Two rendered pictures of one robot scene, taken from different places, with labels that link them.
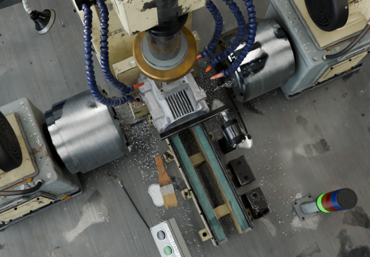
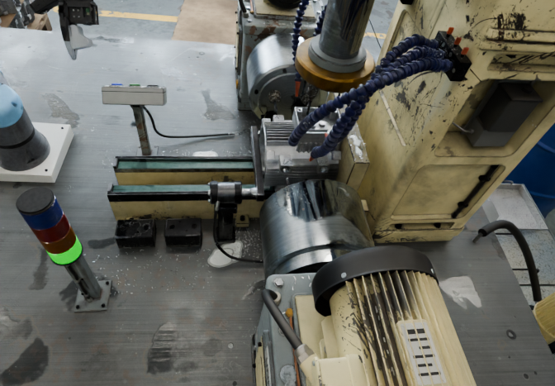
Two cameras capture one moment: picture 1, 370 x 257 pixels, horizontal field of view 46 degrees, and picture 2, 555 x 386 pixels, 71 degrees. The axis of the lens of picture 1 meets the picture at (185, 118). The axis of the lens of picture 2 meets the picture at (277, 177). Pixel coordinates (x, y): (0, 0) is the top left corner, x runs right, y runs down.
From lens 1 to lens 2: 1.14 m
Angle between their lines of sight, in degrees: 46
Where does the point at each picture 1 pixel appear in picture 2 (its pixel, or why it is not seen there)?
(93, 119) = (288, 54)
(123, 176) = (237, 139)
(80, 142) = (270, 45)
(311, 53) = (289, 282)
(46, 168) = (256, 21)
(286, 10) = not seen: hidden behind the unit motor
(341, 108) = not seen: outside the picture
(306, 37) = not seen: hidden behind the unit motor
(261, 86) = (268, 221)
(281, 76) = (273, 250)
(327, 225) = (50, 313)
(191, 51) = (324, 73)
